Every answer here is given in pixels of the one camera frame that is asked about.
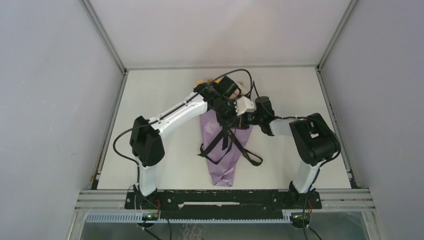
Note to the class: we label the white fake flower stem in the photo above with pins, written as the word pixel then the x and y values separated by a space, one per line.
pixel 242 86

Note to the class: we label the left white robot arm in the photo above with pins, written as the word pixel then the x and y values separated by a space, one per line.
pixel 147 134

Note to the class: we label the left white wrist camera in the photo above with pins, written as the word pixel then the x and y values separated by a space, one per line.
pixel 244 105

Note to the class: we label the aluminium frame rail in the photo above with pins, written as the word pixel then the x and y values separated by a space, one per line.
pixel 102 32

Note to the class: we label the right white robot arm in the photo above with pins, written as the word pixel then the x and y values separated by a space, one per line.
pixel 315 142

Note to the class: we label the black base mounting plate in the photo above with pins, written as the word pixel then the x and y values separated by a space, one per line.
pixel 238 204

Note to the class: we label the pink wrapping paper sheet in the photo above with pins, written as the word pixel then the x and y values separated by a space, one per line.
pixel 219 150

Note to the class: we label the white cable duct strip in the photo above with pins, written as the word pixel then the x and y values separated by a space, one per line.
pixel 131 217

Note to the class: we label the yellow fake flower stem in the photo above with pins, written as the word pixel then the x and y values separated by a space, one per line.
pixel 204 81

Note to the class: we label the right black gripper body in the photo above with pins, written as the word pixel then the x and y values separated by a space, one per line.
pixel 250 118

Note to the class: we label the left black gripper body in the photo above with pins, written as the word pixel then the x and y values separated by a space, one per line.
pixel 226 112

